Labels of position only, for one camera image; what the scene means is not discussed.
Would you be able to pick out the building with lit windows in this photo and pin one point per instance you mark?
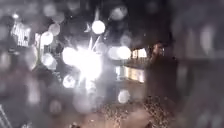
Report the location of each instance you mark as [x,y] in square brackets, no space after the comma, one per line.
[138,74]

